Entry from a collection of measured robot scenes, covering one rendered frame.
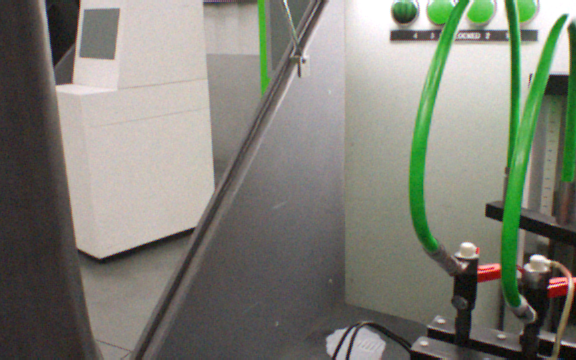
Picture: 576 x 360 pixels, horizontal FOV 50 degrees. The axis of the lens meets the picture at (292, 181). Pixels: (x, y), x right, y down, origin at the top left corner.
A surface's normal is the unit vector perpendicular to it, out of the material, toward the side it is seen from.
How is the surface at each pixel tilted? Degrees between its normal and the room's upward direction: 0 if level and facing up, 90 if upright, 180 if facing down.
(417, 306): 90
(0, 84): 90
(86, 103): 90
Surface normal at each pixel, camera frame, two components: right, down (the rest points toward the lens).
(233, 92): -0.49, 0.25
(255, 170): 0.85, 0.13
